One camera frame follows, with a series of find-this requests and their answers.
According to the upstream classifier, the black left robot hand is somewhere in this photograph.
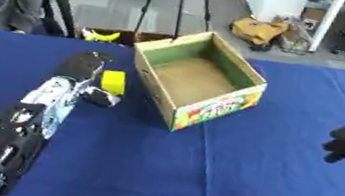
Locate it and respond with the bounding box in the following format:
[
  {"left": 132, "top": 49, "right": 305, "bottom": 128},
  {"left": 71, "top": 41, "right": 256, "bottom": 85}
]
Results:
[{"left": 48, "top": 44, "right": 130, "bottom": 111}]

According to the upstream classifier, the white cabinet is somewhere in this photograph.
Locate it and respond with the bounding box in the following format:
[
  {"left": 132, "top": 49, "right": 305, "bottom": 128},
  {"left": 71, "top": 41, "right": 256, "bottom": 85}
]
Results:
[{"left": 234, "top": 0, "right": 345, "bottom": 56}]

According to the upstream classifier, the yellow bag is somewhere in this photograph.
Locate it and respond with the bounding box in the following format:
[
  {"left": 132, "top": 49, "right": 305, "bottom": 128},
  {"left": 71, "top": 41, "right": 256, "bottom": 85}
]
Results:
[{"left": 226, "top": 13, "right": 291, "bottom": 51}]

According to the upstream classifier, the yellow block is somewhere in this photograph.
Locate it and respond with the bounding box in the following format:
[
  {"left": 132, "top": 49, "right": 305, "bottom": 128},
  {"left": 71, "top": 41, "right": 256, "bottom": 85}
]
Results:
[{"left": 98, "top": 68, "right": 131, "bottom": 99}]

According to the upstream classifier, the open cardboard box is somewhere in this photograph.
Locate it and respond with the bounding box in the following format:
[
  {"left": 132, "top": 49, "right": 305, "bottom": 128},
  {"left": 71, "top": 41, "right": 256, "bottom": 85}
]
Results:
[{"left": 118, "top": 18, "right": 277, "bottom": 148}]

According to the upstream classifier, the yellow toy banana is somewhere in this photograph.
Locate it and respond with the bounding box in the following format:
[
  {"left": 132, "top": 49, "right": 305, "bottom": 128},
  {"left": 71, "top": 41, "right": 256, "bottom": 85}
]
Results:
[{"left": 79, "top": 25, "right": 124, "bottom": 47}]

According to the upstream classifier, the black tripod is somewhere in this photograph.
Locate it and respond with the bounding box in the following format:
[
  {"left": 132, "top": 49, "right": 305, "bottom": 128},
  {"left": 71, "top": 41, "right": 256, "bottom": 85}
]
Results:
[{"left": 131, "top": 0, "right": 217, "bottom": 53}]

